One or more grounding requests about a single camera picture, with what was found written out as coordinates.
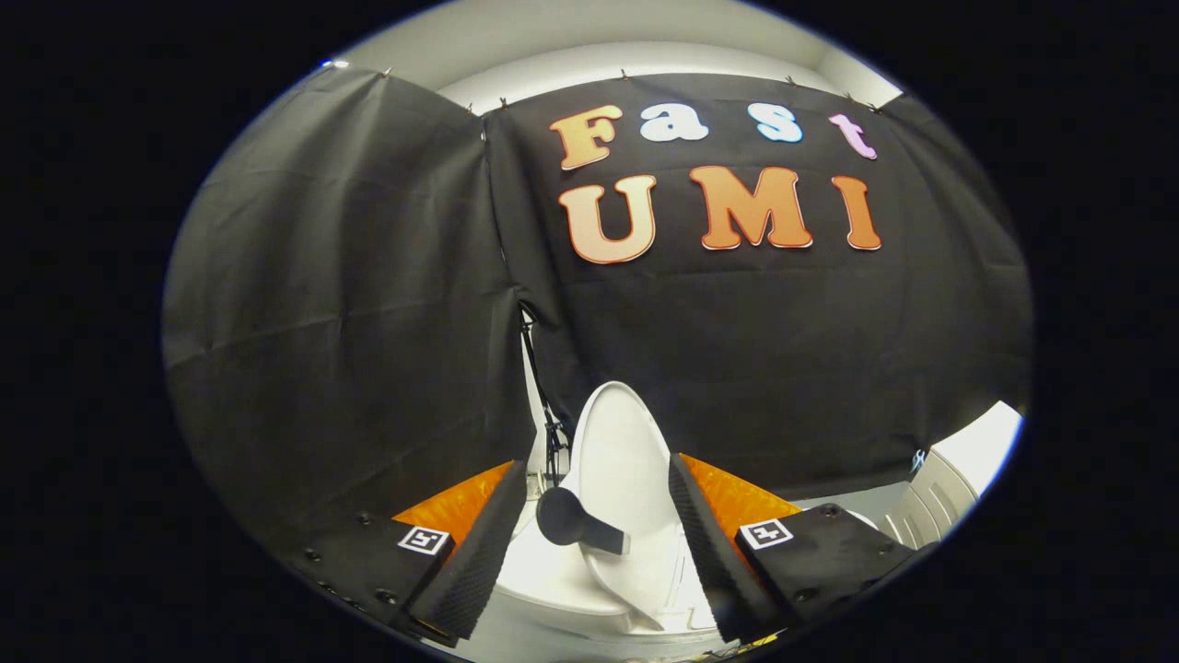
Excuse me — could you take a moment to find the white toilet lid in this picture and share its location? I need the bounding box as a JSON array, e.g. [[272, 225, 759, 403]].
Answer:
[[569, 381, 690, 634]]

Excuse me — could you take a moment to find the white toilet with tank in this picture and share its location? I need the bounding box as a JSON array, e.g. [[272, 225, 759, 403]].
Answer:
[[488, 460, 730, 660]]

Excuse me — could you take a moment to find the black backdrop cloth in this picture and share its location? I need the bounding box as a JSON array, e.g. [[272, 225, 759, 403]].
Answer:
[[161, 66, 1035, 555]]

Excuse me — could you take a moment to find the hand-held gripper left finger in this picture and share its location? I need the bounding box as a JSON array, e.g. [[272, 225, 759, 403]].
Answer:
[[281, 459, 529, 643]]

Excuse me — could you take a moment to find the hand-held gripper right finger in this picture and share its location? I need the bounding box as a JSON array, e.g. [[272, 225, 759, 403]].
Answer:
[[670, 452, 933, 645]]

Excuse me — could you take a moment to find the black round knob handle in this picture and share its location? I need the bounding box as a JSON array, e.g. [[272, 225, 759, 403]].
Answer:
[[536, 487, 633, 557]]

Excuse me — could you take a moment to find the backdrop stand with cables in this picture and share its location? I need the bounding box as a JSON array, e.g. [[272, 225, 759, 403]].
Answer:
[[518, 302, 572, 491]]

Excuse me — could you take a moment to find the white drawer cabinet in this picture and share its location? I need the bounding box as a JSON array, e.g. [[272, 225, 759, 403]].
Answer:
[[884, 401, 1025, 552]]

